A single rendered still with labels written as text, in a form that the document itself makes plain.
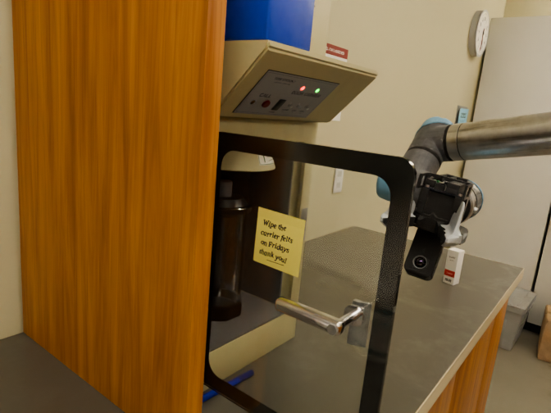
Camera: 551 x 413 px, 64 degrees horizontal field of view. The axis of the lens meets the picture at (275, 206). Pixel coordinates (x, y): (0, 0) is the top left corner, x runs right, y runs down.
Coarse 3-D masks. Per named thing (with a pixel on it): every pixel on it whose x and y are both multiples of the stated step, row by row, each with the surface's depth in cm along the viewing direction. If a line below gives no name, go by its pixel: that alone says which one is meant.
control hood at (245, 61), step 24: (240, 48) 58; (264, 48) 55; (288, 48) 58; (240, 72) 58; (264, 72) 59; (288, 72) 63; (312, 72) 66; (336, 72) 70; (360, 72) 75; (240, 96) 62; (336, 96) 78; (312, 120) 83
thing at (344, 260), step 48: (240, 144) 60; (288, 144) 55; (240, 192) 61; (288, 192) 56; (336, 192) 52; (384, 192) 48; (240, 240) 62; (336, 240) 53; (384, 240) 49; (240, 288) 63; (288, 288) 58; (336, 288) 53; (384, 288) 50; (240, 336) 64; (288, 336) 59; (336, 336) 54; (384, 336) 50; (240, 384) 66; (288, 384) 60; (336, 384) 55
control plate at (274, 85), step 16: (272, 80) 62; (288, 80) 64; (304, 80) 67; (320, 80) 70; (256, 96) 64; (272, 96) 66; (288, 96) 68; (304, 96) 71; (320, 96) 74; (240, 112) 65; (256, 112) 68; (272, 112) 71; (288, 112) 73; (304, 112) 77
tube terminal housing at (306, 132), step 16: (320, 0) 81; (320, 16) 82; (320, 32) 83; (320, 48) 84; (224, 128) 68; (240, 128) 71; (256, 128) 74; (272, 128) 77; (288, 128) 81; (304, 128) 85
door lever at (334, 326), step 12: (276, 300) 53; (288, 300) 53; (288, 312) 52; (300, 312) 51; (312, 312) 50; (324, 312) 50; (348, 312) 51; (360, 312) 51; (312, 324) 50; (324, 324) 49; (336, 324) 48; (348, 324) 50; (360, 324) 52
